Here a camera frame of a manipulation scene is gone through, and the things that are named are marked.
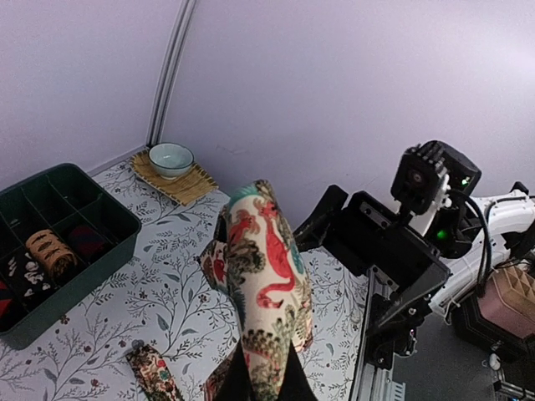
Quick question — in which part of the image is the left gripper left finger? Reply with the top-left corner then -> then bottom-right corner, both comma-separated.
215,343 -> 255,401

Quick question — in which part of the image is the green divided organizer box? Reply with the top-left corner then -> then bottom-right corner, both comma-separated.
1,164 -> 141,350

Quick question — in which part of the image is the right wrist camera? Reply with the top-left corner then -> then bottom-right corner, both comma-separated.
390,140 -> 482,216

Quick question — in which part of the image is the right aluminium frame post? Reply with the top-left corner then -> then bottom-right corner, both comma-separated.
146,0 -> 197,147

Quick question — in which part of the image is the rolled tan tie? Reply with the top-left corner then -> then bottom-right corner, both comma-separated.
25,229 -> 79,282

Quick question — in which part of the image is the flamingo patterned tie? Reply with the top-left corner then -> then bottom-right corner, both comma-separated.
125,179 -> 314,401

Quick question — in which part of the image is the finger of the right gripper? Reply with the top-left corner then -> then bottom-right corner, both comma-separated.
293,185 -> 349,251

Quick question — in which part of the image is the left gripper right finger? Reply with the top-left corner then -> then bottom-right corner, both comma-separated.
278,343 -> 318,401

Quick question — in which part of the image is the pale green ceramic bowl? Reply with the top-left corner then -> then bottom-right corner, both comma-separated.
148,143 -> 195,180

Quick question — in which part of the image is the floral patterned table mat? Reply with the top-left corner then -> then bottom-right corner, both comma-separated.
0,160 -> 371,401

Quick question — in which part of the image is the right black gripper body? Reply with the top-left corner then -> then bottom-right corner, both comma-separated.
342,191 -> 449,359

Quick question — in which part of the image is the bamboo coaster mat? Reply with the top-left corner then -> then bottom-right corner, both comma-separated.
130,150 -> 218,206

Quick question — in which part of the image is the rolled black white tie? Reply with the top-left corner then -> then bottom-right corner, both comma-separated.
1,248 -> 54,311

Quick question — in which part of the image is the rolled dark red tie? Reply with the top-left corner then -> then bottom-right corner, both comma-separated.
67,225 -> 110,263

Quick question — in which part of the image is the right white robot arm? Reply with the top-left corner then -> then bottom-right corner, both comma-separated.
294,185 -> 534,368

